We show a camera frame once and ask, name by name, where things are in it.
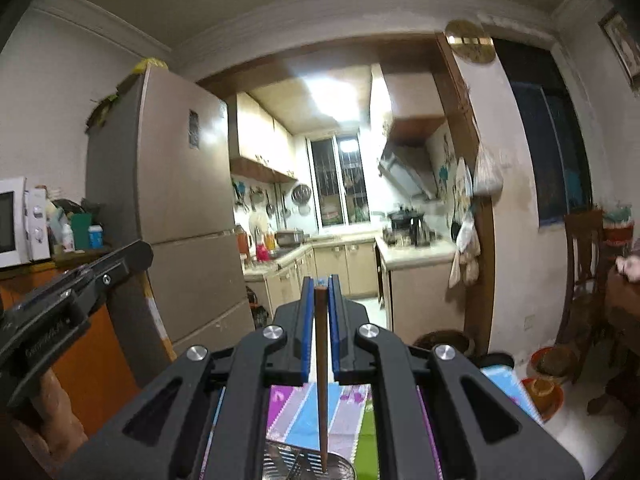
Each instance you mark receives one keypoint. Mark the orange plastic basin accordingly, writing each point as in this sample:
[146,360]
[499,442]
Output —
[545,397]

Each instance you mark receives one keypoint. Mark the dark window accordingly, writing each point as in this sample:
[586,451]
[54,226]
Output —
[545,135]

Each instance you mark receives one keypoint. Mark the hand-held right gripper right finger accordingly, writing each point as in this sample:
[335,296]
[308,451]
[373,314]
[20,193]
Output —
[334,330]

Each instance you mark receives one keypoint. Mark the kitchen range hood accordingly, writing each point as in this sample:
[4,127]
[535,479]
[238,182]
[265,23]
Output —
[410,160]

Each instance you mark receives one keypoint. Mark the white plastic bottle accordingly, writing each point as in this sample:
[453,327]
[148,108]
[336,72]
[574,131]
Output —
[68,240]

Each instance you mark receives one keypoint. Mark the dark wooden sideboard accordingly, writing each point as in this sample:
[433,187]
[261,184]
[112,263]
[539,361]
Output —
[622,320]

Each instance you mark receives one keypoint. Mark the gold wall clock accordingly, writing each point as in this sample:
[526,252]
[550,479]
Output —
[469,42]

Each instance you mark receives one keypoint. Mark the orange wooden cabinet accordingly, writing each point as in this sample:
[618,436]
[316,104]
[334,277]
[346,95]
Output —
[100,360]

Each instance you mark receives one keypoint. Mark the stainless steel utensil basket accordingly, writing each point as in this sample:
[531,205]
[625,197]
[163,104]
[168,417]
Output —
[305,462]

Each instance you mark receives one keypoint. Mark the dark woven basket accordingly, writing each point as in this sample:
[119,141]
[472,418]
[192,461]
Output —
[442,341]

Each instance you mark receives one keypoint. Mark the red flower pot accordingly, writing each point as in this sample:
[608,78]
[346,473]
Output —
[619,230]

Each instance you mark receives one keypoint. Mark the wooden dining chair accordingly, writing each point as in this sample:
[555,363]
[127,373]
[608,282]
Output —
[582,270]

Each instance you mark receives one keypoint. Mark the kitchen ceiling light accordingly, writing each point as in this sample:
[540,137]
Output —
[332,97]

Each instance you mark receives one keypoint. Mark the black cooking pot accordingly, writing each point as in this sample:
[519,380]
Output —
[402,217]

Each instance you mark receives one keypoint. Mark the pink cloth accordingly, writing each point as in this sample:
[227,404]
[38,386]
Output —
[629,267]

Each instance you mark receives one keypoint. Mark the green container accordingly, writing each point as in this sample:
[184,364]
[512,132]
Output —
[81,232]

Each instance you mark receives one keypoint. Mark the beige refrigerator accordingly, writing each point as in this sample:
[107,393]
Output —
[190,200]

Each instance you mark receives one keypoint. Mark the white hanging plastic bag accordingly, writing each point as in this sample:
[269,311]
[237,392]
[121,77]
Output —
[487,172]

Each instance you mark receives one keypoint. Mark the framed wall picture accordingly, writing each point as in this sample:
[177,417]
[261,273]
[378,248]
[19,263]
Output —
[625,45]

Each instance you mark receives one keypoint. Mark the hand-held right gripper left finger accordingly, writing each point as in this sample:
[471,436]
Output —
[306,330]

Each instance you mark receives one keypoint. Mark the kitchen wall cabinets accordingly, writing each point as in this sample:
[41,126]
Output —
[255,135]

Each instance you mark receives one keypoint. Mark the white microwave oven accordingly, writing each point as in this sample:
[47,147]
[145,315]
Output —
[12,220]

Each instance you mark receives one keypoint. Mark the person's left hand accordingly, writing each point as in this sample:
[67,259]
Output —
[55,410]

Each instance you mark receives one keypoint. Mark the barred kitchen window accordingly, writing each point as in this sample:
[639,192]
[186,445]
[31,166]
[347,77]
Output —
[339,185]

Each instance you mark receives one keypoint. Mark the electric kettle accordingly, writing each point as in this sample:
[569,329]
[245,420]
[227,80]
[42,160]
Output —
[420,232]

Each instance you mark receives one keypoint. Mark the kitchen base cabinets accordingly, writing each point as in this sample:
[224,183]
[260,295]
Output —
[340,265]

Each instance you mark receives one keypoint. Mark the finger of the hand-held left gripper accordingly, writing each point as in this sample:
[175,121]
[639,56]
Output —
[110,270]

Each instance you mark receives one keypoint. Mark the floral striped tablecloth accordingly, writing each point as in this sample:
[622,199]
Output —
[345,410]

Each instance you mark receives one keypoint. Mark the dark brown wooden chopstick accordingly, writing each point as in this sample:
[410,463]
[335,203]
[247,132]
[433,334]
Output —
[320,360]

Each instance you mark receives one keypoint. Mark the red woven basket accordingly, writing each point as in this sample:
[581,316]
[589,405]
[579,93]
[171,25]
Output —
[555,362]

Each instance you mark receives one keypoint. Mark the steel pot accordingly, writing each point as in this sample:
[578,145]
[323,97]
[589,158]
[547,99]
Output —
[289,237]

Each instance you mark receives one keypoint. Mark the hanging metal colander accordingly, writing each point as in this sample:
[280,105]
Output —
[301,194]

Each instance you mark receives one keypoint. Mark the hanging cloth bags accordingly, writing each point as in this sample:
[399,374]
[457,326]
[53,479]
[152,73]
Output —
[465,250]

